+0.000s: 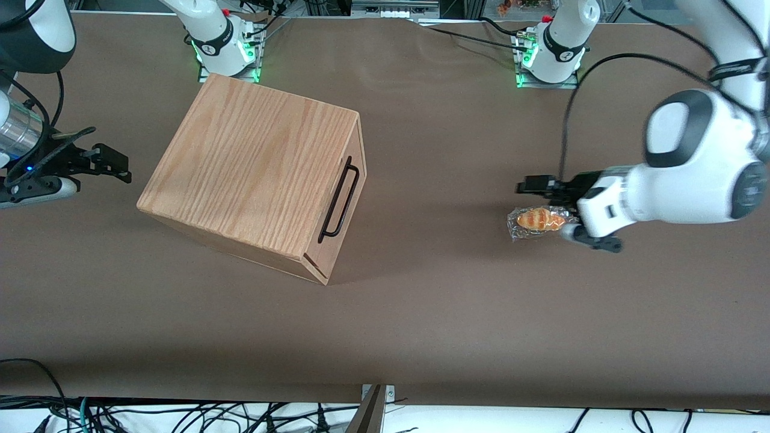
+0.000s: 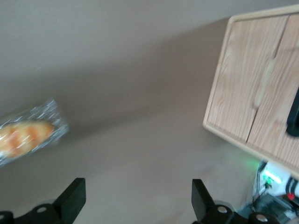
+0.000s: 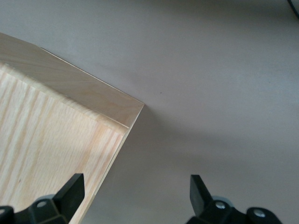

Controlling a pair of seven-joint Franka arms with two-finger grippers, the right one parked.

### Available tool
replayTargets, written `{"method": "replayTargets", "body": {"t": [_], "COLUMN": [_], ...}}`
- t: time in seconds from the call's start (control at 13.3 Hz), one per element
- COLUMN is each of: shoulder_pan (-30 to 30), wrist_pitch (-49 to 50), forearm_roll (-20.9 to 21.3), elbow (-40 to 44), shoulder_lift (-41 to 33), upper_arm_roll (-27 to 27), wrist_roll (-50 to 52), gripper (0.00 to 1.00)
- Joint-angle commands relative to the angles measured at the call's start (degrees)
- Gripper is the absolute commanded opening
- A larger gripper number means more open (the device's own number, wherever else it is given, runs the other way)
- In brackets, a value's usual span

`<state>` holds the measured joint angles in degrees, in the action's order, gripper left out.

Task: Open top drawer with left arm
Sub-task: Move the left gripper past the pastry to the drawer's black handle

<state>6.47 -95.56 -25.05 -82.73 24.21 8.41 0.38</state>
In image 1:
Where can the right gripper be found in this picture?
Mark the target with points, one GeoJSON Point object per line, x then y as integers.
{"type": "Point", "coordinates": [60, 159]}

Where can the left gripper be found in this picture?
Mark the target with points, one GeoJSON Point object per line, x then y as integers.
{"type": "Point", "coordinates": [564, 190]}

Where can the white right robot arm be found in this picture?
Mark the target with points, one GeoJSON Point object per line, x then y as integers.
{"type": "Point", "coordinates": [213, 33]}

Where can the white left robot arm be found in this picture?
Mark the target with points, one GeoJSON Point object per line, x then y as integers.
{"type": "Point", "coordinates": [698, 156]}

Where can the light wooden drawer cabinet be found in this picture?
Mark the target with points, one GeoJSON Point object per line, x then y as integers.
{"type": "Point", "coordinates": [252, 162]}

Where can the bread roll in clear wrapper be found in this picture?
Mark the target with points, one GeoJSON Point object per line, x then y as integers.
{"type": "Point", "coordinates": [535, 219]}

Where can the brown table cover sheet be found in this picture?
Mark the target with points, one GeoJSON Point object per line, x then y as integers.
{"type": "Point", "coordinates": [451, 313]}

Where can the grey metal device box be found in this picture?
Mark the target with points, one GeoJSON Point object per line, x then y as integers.
{"type": "Point", "coordinates": [391, 9]}

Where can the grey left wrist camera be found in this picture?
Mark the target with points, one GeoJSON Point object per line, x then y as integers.
{"type": "Point", "coordinates": [592, 240]}

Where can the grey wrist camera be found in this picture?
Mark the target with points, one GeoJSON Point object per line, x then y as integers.
{"type": "Point", "coordinates": [592, 240]}
{"type": "Point", "coordinates": [42, 191]}

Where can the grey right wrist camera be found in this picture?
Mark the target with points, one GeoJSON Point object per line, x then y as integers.
{"type": "Point", "coordinates": [42, 191]}

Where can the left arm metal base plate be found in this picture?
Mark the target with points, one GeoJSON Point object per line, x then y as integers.
{"type": "Point", "coordinates": [568, 83]}

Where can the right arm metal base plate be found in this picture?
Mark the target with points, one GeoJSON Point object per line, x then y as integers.
{"type": "Point", "coordinates": [251, 71]}

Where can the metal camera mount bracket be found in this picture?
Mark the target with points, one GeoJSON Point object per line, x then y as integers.
{"type": "Point", "coordinates": [373, 412]}

